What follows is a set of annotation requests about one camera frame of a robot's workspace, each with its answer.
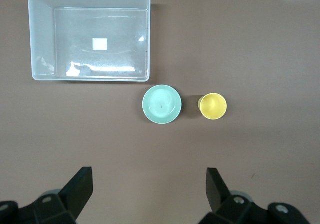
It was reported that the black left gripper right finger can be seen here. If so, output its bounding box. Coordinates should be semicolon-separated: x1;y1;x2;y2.
199;167;270;224

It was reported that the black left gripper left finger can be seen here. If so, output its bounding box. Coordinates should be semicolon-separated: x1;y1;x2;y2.
33;167;94;224

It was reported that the yellow plastic cup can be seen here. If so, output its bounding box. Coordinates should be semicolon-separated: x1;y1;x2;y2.
197;92;228;120

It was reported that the green round bowl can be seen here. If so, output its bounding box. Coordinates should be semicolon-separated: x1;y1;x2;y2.
142;84;183;124

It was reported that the clear plastic storage box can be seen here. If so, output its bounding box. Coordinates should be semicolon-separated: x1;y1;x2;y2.
27;0;152;82

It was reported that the brown table cover sheet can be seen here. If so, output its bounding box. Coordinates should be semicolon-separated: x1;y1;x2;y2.
0;0;320;224

